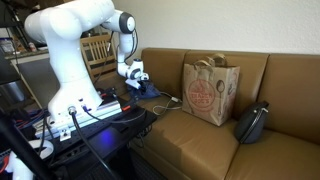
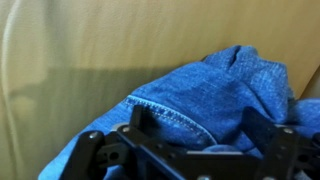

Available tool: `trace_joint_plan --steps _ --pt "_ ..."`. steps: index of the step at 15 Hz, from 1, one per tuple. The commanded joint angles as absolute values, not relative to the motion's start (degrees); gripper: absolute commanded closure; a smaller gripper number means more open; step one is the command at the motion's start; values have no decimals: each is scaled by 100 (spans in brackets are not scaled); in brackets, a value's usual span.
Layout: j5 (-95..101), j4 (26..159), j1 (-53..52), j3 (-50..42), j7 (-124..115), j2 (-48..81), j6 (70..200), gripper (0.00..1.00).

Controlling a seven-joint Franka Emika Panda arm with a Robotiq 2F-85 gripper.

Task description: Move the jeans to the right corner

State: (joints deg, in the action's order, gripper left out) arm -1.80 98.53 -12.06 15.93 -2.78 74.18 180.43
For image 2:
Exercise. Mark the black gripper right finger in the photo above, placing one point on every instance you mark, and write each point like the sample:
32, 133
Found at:
286, 150

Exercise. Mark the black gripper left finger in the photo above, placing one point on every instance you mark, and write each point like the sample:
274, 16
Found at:
85, 153

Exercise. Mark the blue denim jeans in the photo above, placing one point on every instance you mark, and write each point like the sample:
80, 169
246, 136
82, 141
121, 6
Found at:
213, 93

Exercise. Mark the tan leather sofa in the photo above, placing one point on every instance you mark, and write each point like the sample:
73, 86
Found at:
100, 43

